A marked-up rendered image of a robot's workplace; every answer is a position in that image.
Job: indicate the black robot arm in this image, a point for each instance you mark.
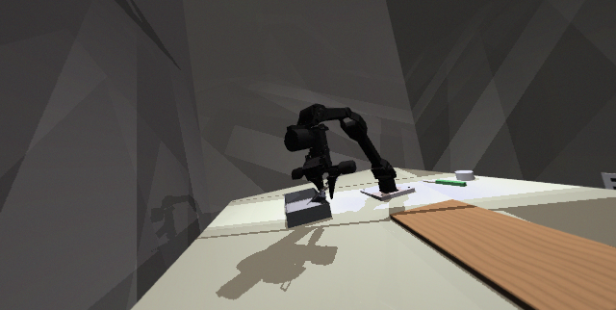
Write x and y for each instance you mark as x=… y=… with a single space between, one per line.
x=302 y=136

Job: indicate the wooden board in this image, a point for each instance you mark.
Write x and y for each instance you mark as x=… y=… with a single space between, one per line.
x=536 y=267

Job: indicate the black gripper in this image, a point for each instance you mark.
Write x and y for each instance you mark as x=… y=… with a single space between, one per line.
x=344 y=167

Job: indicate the grey cylinder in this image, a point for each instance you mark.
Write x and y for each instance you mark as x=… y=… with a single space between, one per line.
x=465 y=175

